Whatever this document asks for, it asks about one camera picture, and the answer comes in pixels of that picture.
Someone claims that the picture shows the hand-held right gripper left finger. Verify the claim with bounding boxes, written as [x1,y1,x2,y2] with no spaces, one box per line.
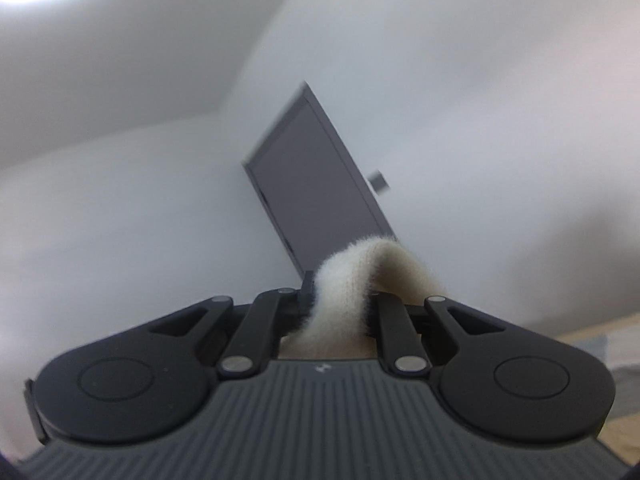
[148,271,317,380]

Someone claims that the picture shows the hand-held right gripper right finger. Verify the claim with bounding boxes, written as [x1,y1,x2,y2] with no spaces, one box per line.
[367,290,507,377]

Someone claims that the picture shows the cream striped sweater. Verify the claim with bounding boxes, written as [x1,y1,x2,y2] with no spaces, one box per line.
[277,237,448,361]

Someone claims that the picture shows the grey door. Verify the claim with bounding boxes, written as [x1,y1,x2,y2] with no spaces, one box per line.
[241,81,398,281]

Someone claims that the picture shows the patchwork bed sheet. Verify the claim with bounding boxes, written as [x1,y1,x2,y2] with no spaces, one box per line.
[552,312,640,461]

